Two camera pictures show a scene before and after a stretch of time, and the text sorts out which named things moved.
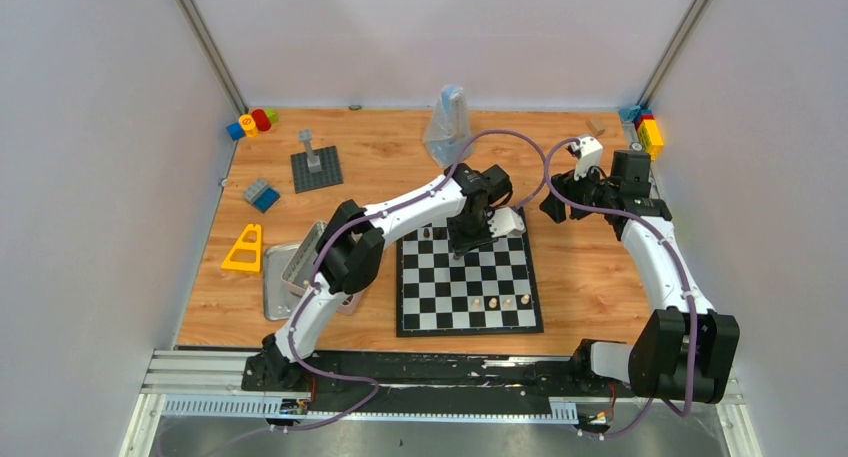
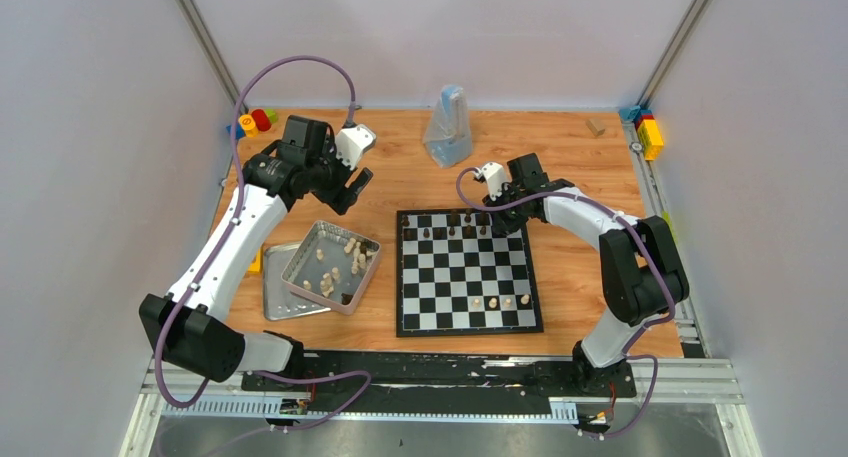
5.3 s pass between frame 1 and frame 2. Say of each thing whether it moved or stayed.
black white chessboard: stayed
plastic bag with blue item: stayed
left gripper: moved
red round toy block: stayed
